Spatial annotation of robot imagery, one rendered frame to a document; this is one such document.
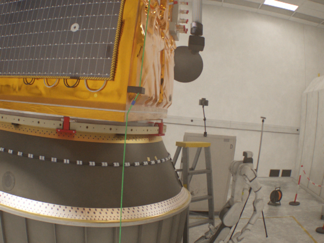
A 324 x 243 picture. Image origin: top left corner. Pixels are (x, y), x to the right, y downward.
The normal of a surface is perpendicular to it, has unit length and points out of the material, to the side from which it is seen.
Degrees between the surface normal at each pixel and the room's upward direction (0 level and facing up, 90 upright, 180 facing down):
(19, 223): 90
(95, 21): 90
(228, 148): 90
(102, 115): 90
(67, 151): 62
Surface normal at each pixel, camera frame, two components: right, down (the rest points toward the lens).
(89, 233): 0.40, 0.05
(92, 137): 0.48, -0.42
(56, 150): 0.26, -0.44
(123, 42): 0.05, 0.06
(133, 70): 0.69, 0.08
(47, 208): 0.20, -0.71
